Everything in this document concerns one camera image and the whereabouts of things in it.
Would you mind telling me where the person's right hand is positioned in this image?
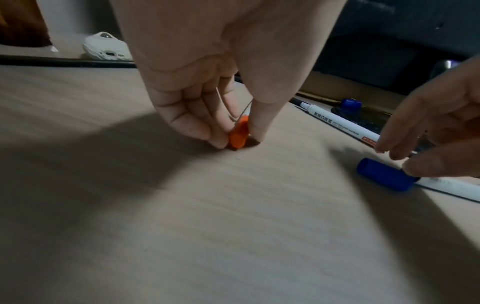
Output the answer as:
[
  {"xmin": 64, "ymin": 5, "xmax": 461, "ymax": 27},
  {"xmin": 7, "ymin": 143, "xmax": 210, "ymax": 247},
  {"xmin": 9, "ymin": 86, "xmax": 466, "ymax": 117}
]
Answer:
[{"xmin": 375, "ymin": 55, "xmax": 480, "ymax": 179}]

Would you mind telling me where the person's left hand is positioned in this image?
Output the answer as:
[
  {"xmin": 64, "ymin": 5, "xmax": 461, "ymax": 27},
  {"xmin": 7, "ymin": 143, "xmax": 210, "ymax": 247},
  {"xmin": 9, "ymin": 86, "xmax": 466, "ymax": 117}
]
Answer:
[{"xmin": 108, "ymin": 0, "xmax": 348, "ymax": 149}]

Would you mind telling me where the blue capped white marker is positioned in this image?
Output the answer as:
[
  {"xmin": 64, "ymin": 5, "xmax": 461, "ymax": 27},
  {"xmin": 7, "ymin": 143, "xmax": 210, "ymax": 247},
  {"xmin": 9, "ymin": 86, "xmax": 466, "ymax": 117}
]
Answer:
[{"xmin": 356, "ymin": 157, "xmax": 480, "ymax": 204}]

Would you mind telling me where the silver metal can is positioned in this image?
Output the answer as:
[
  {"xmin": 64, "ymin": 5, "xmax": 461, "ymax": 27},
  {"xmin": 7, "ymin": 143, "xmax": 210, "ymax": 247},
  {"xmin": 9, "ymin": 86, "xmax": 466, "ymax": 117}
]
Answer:
[{"xmin": 430, "ymin": 59, "xmax": 464, "ymax": 79}]

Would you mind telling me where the dark fabric sofa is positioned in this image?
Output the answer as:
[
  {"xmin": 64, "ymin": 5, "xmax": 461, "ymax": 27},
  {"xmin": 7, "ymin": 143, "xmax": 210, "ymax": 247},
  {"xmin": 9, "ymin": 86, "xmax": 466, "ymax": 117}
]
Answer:
[{"xmin": 309, "ymin": 0, "xmax": 480, "ymax": 96}]

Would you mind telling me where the blue capped ink bottle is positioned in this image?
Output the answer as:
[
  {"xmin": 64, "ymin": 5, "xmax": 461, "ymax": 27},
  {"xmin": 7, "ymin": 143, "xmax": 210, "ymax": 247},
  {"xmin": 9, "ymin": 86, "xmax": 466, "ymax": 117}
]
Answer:
[{"xmin": 331, "ymin": 97, "xmax": 393, "ymax": 130}]

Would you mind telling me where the brown cardboard sheet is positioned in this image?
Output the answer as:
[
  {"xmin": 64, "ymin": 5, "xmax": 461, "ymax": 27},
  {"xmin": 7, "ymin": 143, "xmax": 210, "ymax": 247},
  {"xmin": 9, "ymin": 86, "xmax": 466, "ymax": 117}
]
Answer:
[{"xmin": 298, "ymin": 71, "xmax": 410, "ymax": 115}]

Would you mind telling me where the white marker with black end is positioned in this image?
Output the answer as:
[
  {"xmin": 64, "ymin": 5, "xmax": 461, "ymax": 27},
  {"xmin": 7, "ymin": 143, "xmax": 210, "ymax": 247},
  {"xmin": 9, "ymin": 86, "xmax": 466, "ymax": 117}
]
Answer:
[{"xmin": 289, "ymin": 97, "xmax": 418, "ymax": 156}]

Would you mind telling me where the white shoe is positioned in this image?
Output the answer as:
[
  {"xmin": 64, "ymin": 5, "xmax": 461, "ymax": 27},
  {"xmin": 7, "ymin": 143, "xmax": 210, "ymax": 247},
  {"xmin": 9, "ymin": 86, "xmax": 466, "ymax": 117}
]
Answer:
[{"xmin": 81, "ymin": 31, "xmax": 135, "ymax": 62}]

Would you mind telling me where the brown wooden furniture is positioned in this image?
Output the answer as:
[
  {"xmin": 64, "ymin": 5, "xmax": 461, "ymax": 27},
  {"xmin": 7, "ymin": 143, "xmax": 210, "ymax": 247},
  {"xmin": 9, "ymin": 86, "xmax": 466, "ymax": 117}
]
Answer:
[{"xmin": 0, "ymin": 0, "xmax": 52, "ymax": 48}]

